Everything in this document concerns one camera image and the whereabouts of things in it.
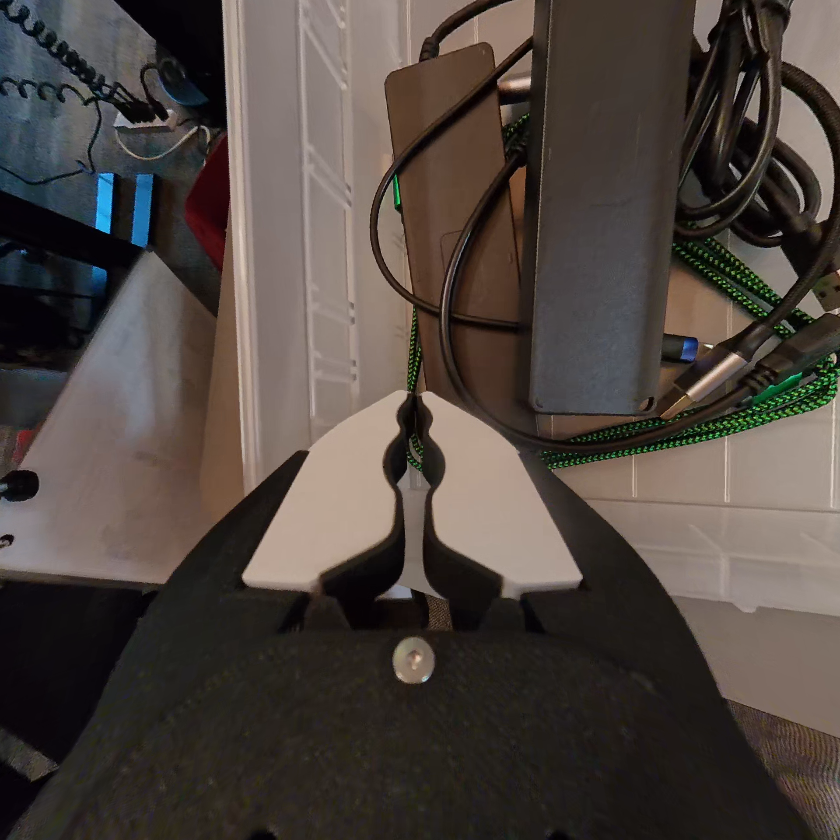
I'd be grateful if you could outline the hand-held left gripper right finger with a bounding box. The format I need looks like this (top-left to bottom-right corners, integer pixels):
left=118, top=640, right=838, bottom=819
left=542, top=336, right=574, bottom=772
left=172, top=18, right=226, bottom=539
left=416, top=391, right=585, bottom=601

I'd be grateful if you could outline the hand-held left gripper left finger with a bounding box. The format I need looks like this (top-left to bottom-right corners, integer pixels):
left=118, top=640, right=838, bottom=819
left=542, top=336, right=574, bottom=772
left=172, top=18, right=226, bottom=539
left=240, top=390, right=417, bottom=597

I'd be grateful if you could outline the clear plastic storage box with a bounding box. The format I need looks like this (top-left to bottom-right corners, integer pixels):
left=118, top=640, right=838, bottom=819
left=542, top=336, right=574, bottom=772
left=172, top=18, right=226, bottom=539
left=223, top=0, right=840, bottom=618

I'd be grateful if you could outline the green braided cable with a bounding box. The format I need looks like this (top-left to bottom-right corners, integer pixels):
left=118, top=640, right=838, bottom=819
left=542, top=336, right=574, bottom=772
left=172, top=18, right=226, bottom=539
left=392, top=112, right=840, bottom=490

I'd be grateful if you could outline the blue metallic plug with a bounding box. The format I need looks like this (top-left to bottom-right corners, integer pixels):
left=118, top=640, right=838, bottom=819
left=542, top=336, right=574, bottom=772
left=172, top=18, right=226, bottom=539
left=663, top=331, right=713, bottom=365

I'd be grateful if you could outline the dark grey usb hub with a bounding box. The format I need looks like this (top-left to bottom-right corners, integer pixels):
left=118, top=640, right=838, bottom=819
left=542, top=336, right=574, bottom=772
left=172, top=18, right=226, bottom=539
left=521, top=0, right=697, bottom=416

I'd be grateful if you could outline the white board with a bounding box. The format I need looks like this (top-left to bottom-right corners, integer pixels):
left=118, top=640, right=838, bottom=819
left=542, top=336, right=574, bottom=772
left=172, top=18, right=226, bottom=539
left=0, top=249, right=227, bottom=585

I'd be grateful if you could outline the black power adapter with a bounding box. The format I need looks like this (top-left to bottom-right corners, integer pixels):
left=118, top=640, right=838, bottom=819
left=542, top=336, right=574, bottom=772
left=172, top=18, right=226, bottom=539
left=384, top=42, right=532, bottom=411

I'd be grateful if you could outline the red plastic container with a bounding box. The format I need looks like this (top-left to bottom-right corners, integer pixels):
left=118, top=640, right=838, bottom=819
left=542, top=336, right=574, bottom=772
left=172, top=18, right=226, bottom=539
left=184, top=134, right=228, bottom=271

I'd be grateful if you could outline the white power strip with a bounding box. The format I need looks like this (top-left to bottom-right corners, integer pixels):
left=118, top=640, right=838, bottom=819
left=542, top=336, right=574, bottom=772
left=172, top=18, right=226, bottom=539
left=113, top=108, right=179, bottom=132

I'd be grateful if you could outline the grey braided usb cable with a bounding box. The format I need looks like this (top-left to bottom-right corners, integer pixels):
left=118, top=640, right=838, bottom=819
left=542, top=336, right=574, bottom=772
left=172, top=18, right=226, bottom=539
left=658, top=249, right=840, bottom=422

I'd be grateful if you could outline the thin black cable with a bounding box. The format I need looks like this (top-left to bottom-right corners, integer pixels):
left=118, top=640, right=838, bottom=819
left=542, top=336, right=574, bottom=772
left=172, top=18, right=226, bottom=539
left=369, top=0, right=821, bottom=454

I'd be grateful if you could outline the black usb plug cable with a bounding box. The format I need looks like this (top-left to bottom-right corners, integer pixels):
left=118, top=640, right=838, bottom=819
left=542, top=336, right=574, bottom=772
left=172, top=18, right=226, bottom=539
left=755, top=315, right=840, bottom=395

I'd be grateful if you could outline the black cable bundle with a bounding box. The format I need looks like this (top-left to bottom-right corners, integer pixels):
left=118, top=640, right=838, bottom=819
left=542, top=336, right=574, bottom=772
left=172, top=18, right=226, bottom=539
left=676, top=0, right=840, bottom=250

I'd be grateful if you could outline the black coiled cable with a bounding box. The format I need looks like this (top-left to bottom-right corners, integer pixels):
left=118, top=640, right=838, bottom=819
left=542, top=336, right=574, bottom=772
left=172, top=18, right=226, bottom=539
left=0, top=0, right=132, bottom=106

